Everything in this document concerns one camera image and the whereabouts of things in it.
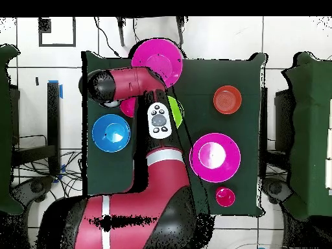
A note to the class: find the green bowl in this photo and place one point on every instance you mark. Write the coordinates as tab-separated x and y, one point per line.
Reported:
177	111

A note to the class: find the blue bowl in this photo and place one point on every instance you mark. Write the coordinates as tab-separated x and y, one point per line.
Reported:
111	132

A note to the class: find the neighbouring green covered table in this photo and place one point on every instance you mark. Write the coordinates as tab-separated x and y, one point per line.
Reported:
311	129
5	129

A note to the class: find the black square floor frame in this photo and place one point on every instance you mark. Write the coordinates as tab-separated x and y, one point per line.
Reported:
44	26

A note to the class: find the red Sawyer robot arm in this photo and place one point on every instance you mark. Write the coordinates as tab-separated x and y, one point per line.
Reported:
129	83

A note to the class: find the small crimson bowl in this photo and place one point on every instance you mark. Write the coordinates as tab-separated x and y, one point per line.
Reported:
128	107

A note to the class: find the large pink bowl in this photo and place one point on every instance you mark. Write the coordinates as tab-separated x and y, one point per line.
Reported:
160	54
215	158

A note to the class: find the crimson cup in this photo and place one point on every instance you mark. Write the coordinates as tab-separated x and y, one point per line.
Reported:
225	196

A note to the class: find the black tripod leg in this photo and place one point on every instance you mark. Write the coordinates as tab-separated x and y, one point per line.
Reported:
180	31
120	33

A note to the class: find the black stand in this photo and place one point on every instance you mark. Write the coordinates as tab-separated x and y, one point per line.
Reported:
264	116
53	116

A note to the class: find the orange bowl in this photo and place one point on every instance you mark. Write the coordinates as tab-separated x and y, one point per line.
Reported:
227	99

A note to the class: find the blue tape piece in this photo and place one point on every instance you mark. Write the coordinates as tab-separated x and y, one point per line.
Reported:
61	91

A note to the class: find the dark green table cloth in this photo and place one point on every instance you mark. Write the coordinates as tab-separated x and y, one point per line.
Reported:
207	75

